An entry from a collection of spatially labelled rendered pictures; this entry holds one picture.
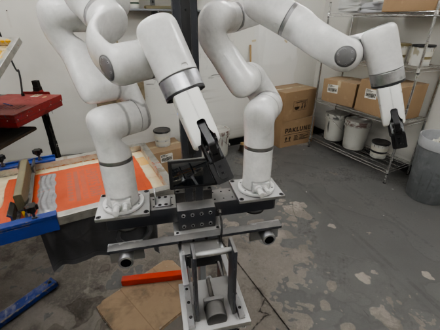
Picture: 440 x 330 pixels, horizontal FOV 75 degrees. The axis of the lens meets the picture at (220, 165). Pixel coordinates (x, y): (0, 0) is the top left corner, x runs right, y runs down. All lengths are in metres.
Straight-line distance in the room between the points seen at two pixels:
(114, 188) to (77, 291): 1.53
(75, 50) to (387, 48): 0.76
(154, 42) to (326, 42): 0.40
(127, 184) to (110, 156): 0.10
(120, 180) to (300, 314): 1.55
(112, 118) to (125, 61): 0.28
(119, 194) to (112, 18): 0.47
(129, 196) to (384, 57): 0.76
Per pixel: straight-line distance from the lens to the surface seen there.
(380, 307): 2.30
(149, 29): 0.52
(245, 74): 0.85
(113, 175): 0.86
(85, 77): 0.85
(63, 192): 1.48
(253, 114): 0.84
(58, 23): 0.88
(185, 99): 0.48
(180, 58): 0.51
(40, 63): 3.37
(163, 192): 1.28
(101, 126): 0.79
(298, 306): 2.12
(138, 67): 0.56
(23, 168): 1.55
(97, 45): 0.59
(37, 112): 2.49
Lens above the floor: 1.66
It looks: 27 degrees down
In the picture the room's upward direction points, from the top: straight up
